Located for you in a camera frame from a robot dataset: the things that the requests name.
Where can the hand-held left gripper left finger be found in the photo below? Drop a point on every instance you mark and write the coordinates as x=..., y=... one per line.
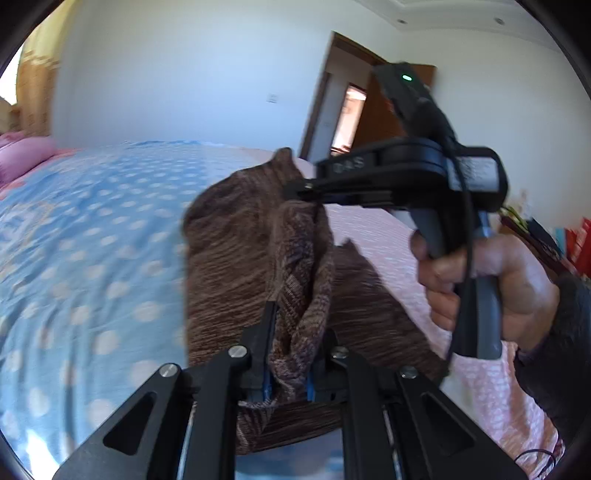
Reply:
x=268, y=392

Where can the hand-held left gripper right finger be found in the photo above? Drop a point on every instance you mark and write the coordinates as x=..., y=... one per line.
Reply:
x=310, y=392

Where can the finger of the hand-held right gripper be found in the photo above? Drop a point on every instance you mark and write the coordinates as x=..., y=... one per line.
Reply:
x=341, y=193

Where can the brown knitted sweater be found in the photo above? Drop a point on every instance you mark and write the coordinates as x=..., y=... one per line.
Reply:
x=221, y=258

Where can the person's right forearm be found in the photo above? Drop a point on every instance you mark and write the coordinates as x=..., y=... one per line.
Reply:
x=572, y=346

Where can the person's right hand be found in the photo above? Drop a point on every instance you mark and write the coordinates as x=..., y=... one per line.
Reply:
x=521, y=286

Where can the brown wooden door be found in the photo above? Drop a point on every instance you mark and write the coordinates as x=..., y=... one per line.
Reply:
x=374, y=124

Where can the green cloth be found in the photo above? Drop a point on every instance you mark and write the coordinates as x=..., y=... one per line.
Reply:
x=513, y=217

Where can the black cloth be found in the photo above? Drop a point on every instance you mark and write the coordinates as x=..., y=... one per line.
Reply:
x=542, y=235

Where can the teal packet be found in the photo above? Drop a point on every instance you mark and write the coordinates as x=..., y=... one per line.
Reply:
x=560, y=239

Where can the red bag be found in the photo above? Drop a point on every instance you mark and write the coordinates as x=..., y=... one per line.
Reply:
x=576, y=247

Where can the clutter of colourful items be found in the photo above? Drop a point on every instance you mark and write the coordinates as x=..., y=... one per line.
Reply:
x=572, y=272

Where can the blue and pink dotted bedsheet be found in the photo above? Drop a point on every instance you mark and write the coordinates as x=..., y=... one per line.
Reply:
x=92, y=230

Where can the pink pillow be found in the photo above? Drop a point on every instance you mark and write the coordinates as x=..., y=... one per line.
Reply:
x=23, y=154

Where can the yellow floral curtain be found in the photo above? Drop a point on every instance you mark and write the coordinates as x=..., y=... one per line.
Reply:
x=37, y=87

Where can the wooden headboard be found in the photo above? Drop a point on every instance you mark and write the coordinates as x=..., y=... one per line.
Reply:
x=8, y=117

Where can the brown door frame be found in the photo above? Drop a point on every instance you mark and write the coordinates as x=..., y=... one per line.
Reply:
x=318, y=115

